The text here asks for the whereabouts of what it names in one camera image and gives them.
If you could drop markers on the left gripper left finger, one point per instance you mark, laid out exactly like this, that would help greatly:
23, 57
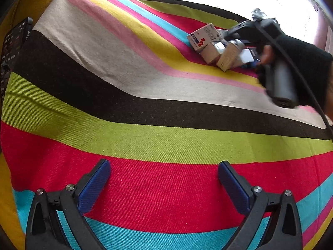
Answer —
44, 230

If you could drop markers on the silver white small box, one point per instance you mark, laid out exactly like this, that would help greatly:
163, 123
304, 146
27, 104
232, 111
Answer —
212, 52

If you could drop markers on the white barcode box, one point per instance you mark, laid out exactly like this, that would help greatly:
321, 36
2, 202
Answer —
230, 54

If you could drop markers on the dark blue box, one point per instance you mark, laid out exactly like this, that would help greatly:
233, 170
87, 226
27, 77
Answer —
255, 58

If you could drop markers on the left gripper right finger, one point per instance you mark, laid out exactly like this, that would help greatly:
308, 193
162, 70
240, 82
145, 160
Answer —
283, 230

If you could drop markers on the striped colourful tablecloth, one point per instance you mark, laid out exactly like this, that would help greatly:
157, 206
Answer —
118, 79

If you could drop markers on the black remote control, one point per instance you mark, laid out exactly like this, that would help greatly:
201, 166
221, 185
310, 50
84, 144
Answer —
12, 45

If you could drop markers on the long white box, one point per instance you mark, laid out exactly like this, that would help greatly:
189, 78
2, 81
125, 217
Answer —
243, 58

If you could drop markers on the right hand black glove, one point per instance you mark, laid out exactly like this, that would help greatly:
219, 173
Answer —
313, 63

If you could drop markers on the white red-dots medicine box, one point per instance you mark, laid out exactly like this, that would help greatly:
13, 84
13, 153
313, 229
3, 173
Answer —
201, 37

